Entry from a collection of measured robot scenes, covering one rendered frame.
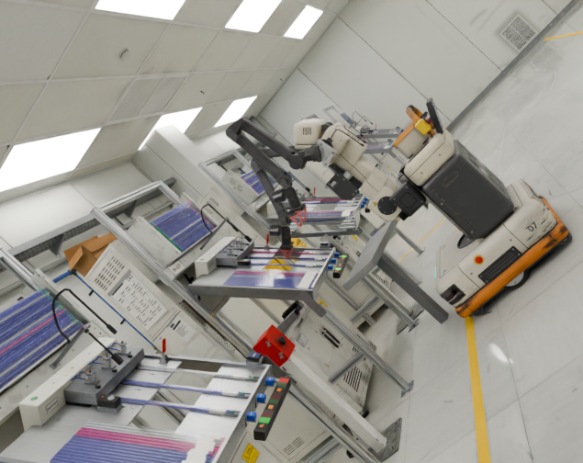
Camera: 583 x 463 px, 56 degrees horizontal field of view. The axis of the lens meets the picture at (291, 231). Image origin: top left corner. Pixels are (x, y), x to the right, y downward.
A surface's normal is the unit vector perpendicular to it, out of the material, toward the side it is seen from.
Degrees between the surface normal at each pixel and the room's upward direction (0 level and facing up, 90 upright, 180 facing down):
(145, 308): 94
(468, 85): 90
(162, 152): 90
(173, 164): 90
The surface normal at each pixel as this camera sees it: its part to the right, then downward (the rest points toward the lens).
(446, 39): -0.25, 0.30
